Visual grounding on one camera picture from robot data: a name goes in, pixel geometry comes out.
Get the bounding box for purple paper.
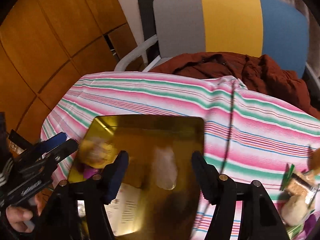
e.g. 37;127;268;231
83;166;100;179

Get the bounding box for gold ointment box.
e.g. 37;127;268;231
105;183;143;237

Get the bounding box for white gauze bandage roll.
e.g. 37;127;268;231
280;195;311;226

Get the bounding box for green white small box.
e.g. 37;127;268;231
286;224;304;239

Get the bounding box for white plastic bundle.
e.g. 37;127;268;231
153;147;178;191

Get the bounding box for person's left hand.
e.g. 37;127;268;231
6;192;45;233

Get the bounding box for gold metal tray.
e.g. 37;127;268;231
68;115;204;239

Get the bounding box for striped pink green tablecloth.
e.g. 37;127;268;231
40;72;319;239

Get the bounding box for cotton swab packet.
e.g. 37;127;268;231
280;164;319;208

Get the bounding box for wooden wardrobe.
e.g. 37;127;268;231
1;0;137;142

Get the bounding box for dark red garment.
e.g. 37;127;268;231
151;52;319;119

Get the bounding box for grey yellow blue chair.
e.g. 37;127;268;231
116;0;316;78

